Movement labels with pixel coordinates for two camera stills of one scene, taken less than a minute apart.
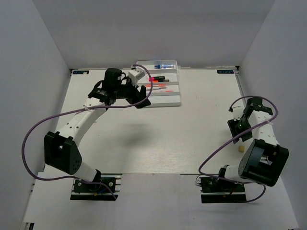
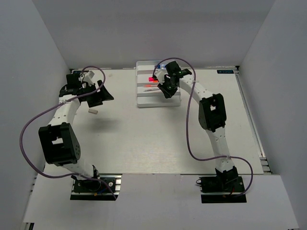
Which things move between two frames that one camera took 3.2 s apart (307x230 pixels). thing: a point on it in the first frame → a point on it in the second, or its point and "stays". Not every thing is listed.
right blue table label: x=225 y=71 stays
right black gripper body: x=239 y=126 → x=168 y=87
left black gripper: x=135 y=94 → x=104 y=96
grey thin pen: x=157 y=88 stays
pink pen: x=155 y=85 stays
